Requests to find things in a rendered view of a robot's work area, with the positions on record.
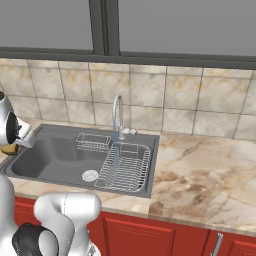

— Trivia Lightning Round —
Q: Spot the silver tap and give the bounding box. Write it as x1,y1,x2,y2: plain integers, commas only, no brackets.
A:
112,94,145,141

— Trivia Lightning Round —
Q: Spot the dark grey window frame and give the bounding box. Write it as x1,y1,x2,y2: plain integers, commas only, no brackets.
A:
0,0,256,71

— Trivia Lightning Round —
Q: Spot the dark grey sink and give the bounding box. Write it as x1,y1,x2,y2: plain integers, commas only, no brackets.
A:
0,123,161,200

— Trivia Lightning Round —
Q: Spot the yellow brown sponge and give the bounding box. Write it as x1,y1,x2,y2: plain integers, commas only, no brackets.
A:
0,143,20,157

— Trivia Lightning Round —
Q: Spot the small silver wire basket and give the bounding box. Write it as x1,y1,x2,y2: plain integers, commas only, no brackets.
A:
75,132,112,154

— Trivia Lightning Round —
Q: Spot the large silver wire dish rack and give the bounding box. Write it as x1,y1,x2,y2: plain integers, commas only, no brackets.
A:
94,142,151,194

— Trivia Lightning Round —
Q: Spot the round silver sink drain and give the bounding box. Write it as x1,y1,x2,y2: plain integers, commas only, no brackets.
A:
81,169,100,182

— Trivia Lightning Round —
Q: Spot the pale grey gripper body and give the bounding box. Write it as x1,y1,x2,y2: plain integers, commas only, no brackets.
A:
14,118,36,149

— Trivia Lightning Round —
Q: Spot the blue water stream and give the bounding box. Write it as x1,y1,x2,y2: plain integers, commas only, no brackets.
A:
113,116,119,176

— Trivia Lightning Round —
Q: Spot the silver cupboard handle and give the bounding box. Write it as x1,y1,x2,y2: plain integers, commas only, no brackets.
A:
211,232,224,256

